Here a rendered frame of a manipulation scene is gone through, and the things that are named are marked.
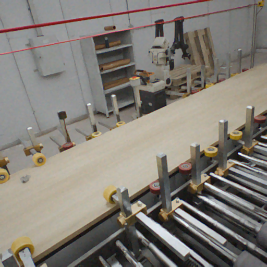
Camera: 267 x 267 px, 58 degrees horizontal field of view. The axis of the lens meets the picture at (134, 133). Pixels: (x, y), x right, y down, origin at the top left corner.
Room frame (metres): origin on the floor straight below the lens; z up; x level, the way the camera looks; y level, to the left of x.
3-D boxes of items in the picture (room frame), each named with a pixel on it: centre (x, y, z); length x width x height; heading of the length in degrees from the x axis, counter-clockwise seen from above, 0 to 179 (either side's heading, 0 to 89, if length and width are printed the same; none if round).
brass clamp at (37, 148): (1.66, 0.77, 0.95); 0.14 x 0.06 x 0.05; 124
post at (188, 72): (2.65, -0.70, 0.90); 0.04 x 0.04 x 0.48; 34
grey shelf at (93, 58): (4.93, 0.22, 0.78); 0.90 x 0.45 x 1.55; 124
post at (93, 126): (1.95, 0.34, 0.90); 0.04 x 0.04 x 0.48; 34
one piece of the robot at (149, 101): (3.71, -0.36, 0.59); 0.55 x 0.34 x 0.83; 34
